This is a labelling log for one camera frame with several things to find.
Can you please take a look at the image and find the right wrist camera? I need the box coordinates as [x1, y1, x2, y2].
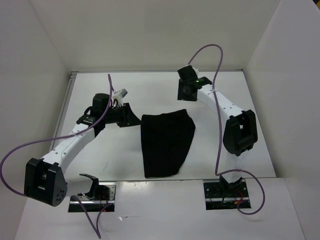
[177, 65, 198, 82]

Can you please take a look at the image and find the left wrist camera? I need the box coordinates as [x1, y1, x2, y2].
[112, 88, 128, 107]

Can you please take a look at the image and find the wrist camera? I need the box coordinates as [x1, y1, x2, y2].
[112, 88, 128, 107]
[177, 65, 198, 82]

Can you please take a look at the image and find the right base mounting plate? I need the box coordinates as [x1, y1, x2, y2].
[203, 180, 251, 211]

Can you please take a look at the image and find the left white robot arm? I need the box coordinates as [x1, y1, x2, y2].
[24, 88, 141, 207]

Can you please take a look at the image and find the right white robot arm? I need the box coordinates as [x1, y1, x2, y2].
[177, 75, 258, 197]

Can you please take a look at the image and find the black skirt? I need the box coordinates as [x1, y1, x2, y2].
[140, 109, 196, 179]

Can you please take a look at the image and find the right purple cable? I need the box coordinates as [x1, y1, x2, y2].
[188, 44, 265, 216]

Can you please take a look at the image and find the base mounting plate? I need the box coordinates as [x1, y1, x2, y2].
[203, 180, 251, 211]
[75, 181, 117, 213]

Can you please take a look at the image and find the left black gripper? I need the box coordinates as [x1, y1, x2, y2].
[103, 102, 143, 128]

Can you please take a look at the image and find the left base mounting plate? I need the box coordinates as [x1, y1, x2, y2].
[75, 181, 117, 213]

